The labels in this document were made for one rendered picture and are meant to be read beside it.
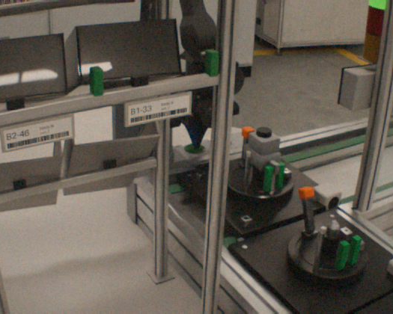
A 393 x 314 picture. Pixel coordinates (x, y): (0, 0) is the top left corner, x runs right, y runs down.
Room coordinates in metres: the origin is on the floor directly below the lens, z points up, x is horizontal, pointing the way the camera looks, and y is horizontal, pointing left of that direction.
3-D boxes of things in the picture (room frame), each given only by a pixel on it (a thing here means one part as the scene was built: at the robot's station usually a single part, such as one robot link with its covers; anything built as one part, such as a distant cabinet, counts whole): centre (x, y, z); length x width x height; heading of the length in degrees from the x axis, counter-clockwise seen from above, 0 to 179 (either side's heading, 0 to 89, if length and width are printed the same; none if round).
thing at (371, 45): (0.96, -0.31, 1.28); 0.05 x 0.05 x 0.05
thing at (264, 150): (0.98, -0.12, 1.06); 0.08 x 0.04 x 0.07; 31
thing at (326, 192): (0.95, -0.25, 0.97); 0.05 x 0.05 x 0.04; 31
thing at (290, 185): (0.98, -0.12, 0.98); 0.14 x 0.14 x 0.02
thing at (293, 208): (0.98, -0.12, 0.96); 0.24 x 0.24 x 0.02; 31
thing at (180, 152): (1.19, -0.05, 0.93); 0.21 x 0.07 x 0.06; 121
